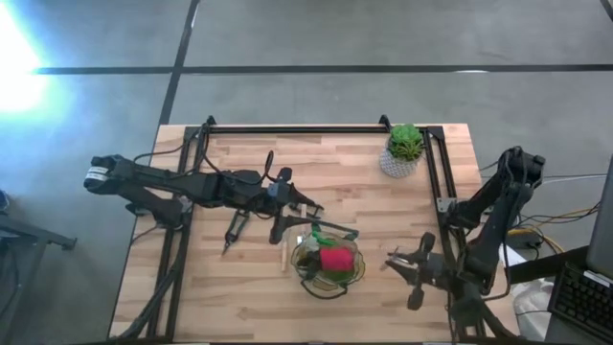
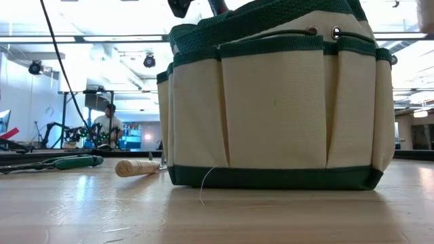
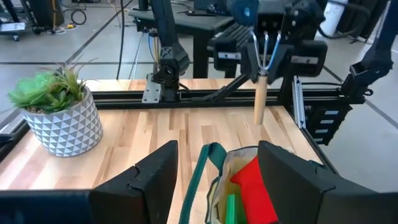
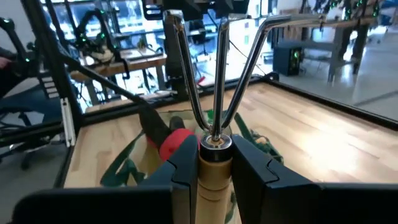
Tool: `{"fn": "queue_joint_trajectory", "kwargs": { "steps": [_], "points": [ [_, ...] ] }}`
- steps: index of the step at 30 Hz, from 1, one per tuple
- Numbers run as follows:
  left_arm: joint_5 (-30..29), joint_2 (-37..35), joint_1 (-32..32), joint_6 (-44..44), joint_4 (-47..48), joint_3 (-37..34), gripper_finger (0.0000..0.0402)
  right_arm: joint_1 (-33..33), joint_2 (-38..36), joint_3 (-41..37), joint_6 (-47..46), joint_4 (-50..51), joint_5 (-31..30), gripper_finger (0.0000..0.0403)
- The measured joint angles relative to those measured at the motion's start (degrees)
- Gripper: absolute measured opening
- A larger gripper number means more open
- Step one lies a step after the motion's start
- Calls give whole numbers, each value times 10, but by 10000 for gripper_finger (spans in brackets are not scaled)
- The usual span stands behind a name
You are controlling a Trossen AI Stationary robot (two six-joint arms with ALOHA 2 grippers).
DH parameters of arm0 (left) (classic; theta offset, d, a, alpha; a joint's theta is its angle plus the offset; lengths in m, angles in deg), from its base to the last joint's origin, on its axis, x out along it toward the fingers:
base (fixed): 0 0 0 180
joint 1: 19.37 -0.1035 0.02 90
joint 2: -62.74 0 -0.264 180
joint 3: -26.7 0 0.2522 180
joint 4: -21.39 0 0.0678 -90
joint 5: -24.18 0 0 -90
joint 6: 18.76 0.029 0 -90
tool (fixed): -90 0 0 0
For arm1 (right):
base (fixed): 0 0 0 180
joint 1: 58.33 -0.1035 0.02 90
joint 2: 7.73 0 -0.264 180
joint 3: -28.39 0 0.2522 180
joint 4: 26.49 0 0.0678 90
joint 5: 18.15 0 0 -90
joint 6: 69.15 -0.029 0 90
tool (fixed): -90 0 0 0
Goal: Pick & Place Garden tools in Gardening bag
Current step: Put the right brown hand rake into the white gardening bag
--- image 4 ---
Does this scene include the black office chair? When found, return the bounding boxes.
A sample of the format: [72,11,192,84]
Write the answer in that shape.
[0,107,71,171]

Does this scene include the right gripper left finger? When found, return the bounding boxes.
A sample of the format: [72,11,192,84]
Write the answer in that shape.
[12,134,199,224]

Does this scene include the hand rake long bent tines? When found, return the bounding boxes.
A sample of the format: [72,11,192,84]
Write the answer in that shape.
[163,9,325,224]

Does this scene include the black aluminium frame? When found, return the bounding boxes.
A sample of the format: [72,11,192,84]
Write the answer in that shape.
[0,0,398,189]

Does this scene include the person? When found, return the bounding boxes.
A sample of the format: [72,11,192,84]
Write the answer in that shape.
[0,46,65,125]

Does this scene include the wooden workbench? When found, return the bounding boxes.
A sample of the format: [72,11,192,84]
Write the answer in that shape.
[273,0,388,82]

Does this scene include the black hanging cable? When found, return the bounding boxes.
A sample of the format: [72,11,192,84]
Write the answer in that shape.
[206,12,270,77]

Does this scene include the white bracket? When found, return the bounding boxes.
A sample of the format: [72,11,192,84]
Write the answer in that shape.
[60,97,78,147]

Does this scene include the beige and green gardening bag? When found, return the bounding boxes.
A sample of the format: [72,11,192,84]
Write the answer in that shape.
[99,108,285,224]

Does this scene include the black computer tower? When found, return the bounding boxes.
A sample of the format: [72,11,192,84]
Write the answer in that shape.
[272,45,305,77]

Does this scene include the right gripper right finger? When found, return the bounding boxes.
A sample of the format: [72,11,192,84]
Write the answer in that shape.
[231,134,398,224]

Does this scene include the red and black garden glove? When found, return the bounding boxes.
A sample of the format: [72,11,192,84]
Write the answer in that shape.
[138,105,200,162]

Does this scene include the wooden table with robot arms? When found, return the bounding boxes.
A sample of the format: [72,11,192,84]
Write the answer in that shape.
[68,8,168,105]

